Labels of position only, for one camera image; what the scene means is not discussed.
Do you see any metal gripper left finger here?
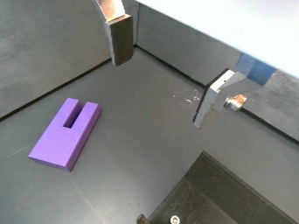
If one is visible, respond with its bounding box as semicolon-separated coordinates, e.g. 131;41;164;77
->
92;0;133;67

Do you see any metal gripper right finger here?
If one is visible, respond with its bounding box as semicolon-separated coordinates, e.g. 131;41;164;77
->
192;53;276;128

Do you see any purple double-square block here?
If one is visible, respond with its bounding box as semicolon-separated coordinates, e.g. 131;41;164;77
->
28;98;100;172

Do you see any black curved regrasp stand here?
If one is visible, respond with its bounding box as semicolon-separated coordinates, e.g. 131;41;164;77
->
136;152;299;224

